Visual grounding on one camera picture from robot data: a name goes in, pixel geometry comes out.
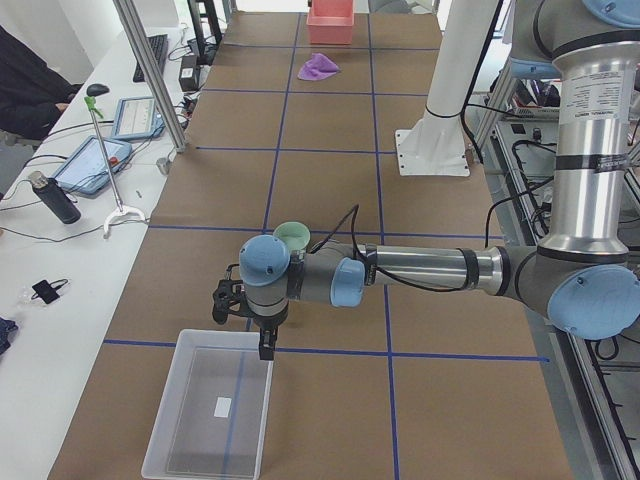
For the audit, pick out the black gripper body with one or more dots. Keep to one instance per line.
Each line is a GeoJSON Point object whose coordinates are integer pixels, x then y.
{"type": "Point", "coordinates": [267, 327]}

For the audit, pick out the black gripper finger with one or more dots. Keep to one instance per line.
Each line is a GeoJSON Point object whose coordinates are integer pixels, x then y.
{"type": "Point", "coordinates": [266, 352]}

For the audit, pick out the mint green bowl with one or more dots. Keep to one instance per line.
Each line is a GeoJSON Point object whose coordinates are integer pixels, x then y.
{"type": "Point", "coordinates": [294, 234]}

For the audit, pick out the purple cloth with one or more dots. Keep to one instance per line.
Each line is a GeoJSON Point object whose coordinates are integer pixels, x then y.
{"type": "Point", "coordinates": [317, 68]}

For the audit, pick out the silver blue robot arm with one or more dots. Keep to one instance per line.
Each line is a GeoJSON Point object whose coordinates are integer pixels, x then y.
{"type": "Point", "coordinates": [576, 276]}

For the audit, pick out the clear plastic storage box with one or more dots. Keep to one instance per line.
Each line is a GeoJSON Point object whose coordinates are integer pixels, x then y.
{"type": "Point", "coordinates": [211, 420]}

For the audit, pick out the white side table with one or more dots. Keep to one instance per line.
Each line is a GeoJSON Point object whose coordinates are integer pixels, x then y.
{"type": "Point", "coordinates": [54, 347]}

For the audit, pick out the blue cased tablet near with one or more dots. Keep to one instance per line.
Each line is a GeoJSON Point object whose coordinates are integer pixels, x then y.
{"type": "Point", "coordinates": [84, 172]}

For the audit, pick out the blue cased tablet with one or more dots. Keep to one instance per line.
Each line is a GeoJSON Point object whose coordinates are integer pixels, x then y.
{"type": "Point", "coordinates": [137, 118]}
{"type": "Point", "coordinates": [84, 172]}

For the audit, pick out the blue cased tablet far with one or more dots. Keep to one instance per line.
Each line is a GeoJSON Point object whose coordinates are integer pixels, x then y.
{"type": "Point", "coordinates": [137, 118]}

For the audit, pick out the black water bottle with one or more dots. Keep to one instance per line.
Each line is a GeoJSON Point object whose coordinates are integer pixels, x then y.
{"type": "Point", "coordinates": [51, 194]}

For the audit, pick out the black power adapter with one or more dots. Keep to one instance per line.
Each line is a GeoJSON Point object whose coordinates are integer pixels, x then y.
{"type": "Point", "coordinates": [189, 76]}

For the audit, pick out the grabber reacher tool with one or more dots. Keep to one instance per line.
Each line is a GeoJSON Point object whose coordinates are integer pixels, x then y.
{"type": "Point", "coordinates": [121, 210]}

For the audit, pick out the pink plastic bin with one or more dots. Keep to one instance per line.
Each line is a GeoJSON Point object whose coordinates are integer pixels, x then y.
{"type": "Point", "coordinates": [330, 22]}

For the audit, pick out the seated person in black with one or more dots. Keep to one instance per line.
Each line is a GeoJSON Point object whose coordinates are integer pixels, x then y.
{"type": "Point", "coordinates": [33, 96]}

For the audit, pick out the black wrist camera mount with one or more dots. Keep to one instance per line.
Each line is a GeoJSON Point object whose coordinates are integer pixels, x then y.
{"type": "Point", "coordinates": [229, 298]}

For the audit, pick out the small black device with cable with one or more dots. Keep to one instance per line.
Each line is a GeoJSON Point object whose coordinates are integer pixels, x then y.
{"type": "Point", "coordinates": [47, 291]}

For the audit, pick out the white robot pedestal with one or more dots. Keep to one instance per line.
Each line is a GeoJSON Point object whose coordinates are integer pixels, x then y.
{"type": "Point", "coordinates": [435, 146]}

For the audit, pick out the aluminium frame post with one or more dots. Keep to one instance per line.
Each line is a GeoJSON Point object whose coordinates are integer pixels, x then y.
{"type": "Point", "coordinates": [137, 38]}

